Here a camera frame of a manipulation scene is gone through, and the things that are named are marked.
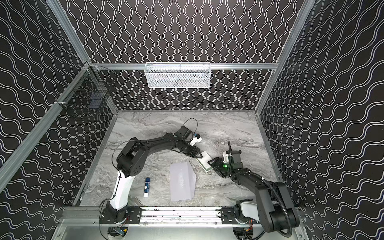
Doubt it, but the white letter with green border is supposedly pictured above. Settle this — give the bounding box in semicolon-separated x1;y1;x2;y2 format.
197;151;212;173

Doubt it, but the lavender envelope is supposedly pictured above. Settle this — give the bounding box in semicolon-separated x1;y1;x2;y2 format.
170;162;196;202

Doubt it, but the blue white glue stick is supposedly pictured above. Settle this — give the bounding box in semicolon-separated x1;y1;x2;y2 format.
143;177;151;198

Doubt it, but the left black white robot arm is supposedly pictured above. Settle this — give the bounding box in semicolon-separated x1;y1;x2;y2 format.
105;126;203;223

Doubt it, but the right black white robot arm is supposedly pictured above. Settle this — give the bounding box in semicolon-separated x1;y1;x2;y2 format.
208;150;300;238

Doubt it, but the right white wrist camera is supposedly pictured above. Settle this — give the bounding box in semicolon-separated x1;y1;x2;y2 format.
223;151;229;164

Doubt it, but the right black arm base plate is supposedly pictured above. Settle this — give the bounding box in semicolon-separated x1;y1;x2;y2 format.
217;207;261;225

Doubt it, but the white wire mesh basket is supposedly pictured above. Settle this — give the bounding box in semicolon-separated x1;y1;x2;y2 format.
144;62;212;89

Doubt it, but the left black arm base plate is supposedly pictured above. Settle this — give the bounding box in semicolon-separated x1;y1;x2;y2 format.
99;207;143;225

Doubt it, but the black wire basket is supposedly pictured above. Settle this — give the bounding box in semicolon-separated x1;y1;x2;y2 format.
59;66;118;122

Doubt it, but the aluminium front rail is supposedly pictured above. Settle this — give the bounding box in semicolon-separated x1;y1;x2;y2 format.
60;207;261;228

